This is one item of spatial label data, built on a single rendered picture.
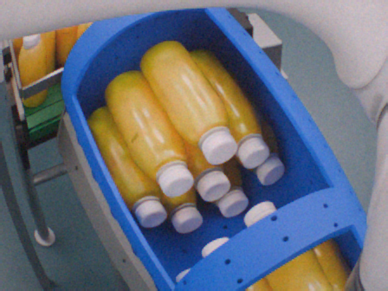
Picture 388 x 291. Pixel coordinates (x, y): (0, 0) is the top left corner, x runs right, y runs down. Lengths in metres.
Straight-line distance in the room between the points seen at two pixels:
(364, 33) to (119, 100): 0.64
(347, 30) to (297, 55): 2.30
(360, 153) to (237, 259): 1.73
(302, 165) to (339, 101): 1.56
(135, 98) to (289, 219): 0.32
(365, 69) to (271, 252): 0.37
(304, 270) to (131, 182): 0.31
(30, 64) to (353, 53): 0.89
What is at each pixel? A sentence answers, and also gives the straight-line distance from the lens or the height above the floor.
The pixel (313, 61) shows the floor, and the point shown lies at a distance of 2.77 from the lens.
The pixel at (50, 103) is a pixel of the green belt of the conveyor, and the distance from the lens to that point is 1.39.
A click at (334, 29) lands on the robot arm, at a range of 0.48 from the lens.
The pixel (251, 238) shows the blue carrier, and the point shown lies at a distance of 0.82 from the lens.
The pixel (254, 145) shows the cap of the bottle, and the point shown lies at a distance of 1.03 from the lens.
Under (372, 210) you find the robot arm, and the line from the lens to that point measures 0.45.
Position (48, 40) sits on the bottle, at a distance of 1.35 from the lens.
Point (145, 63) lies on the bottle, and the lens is 1.07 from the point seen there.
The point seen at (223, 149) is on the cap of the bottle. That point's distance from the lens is 0.99.
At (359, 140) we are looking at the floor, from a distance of 2.56.
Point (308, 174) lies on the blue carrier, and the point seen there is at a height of 1.05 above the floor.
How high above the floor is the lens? 1.91
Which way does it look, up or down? 51 degrees down
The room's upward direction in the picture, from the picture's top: 2 degrees clockwise
